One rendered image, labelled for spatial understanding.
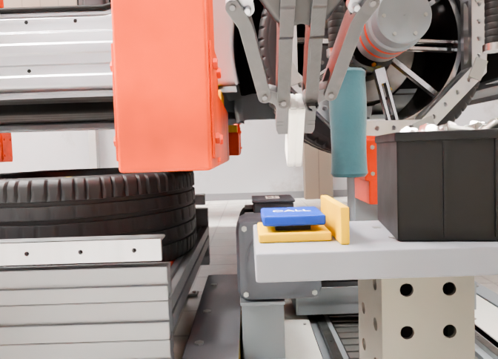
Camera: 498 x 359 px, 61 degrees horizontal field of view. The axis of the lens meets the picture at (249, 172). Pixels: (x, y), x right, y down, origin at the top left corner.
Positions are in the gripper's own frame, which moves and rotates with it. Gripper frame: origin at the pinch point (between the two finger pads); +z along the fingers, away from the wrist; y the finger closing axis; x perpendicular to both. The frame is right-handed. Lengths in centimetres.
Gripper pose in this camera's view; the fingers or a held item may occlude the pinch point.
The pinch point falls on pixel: (294, 130)
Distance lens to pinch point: 44.0
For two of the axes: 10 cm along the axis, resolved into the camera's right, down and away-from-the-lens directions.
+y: 10.0, -0.3, 0.0
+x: -0.2, -6.2, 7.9
